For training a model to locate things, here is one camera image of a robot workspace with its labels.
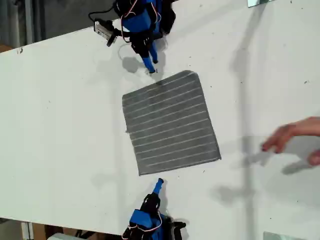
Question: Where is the thin white wire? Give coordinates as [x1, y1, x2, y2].
[117, 43, 132, 61]

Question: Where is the shiny metal plate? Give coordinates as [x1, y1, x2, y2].
[246, 0, 274, 9]

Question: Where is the black camera cable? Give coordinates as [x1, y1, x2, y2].
[88, 4, 116, 24]

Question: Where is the person's hand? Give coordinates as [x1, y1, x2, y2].
[260, 115, 320, 166]

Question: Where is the black camera box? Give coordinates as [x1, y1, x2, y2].
[171, 220, 187, 240]
[93, 19, 119, 48]

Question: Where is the grey striped square towel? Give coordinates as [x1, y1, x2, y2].
[121, 70, 222, 177]

